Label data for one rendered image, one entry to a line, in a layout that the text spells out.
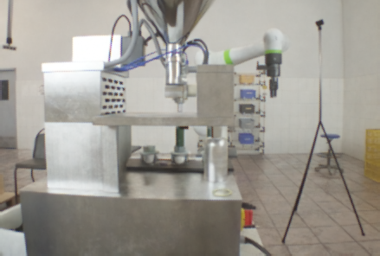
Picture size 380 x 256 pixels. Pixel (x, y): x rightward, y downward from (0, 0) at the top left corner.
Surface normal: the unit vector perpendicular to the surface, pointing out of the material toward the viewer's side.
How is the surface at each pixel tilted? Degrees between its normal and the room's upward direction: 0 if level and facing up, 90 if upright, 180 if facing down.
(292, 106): 90
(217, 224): 90
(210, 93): 90
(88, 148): 90
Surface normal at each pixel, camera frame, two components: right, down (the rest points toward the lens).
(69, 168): -0.05, 0.05
